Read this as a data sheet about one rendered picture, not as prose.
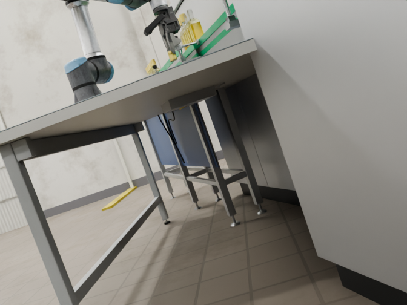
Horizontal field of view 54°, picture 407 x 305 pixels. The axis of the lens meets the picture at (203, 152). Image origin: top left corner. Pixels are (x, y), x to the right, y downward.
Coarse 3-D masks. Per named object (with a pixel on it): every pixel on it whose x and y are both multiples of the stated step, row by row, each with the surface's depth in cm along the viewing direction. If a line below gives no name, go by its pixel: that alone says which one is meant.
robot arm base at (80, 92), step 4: (84, 84) 186; (88, 84) 187; (92, 84) 188; (76, 88) 187; (80, 88) 186; (84, 88) 186; (88, 88) 187; (92, 88) 188; (96, 88) 189; (76, 92) 187; (80, 92) 186; (84, 92) 186; (88, 92) 186; (92, 92) 187; (96, 92) 188; (100, 92) 190; (76, 96) 188; (80, 96) 186; (84, 96) 185; (88, 96) 185; (92, 96) 186; (76, 100) 188; (80, 100) 185
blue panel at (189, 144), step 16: (176, 112) 244; (160, 128) 305; (176, 128) 259; (192, 128) 224; (160, 144) 328; (176, 144) 274; (192, 144) 236; (208, 144) 206; (160, 160) 354; (176, 160) 293; (192, 160) 250
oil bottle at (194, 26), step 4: (192, 20) 202; (196, 20) 202; (188, 24) 203; (192, 24) 201; (196, 24) 202; (200, 24) 203; (188, 28) 205; (192, 28) 201; (196, 28) 202; (200, 28) 202; (192, 32) 202; (196, 32) 202; (200, 32) 202; (192, 36) 204; (196, 36) 202; (200, 36) 202
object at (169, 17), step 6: (156, 12) 177; (162, 12) 178; (168, 12) 179; (168, 18) 179; (174, 18) 178; (162, 24) 176; (168, 24) 178; (174, 24) 178; (162, 30) 178; (174, 30) 179
